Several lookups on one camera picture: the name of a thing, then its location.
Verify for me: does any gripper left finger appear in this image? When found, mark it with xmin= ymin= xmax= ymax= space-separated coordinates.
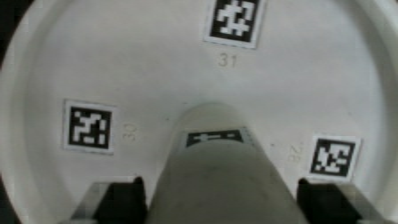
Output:
xmin=59 ymin=177 xmax=148 ymax=224

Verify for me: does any white cylindrical table leg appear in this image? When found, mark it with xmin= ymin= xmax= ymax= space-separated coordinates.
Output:
xmin=146 ymin=103 xmax=308 ymax=224

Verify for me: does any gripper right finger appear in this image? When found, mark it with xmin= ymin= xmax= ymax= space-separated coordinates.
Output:
xmin=297 ymin=178 xmax=391 ymax=224

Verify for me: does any white round table top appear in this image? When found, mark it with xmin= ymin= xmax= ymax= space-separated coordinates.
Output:
xmin=0 ymin=0 xmax=398 ymax=224

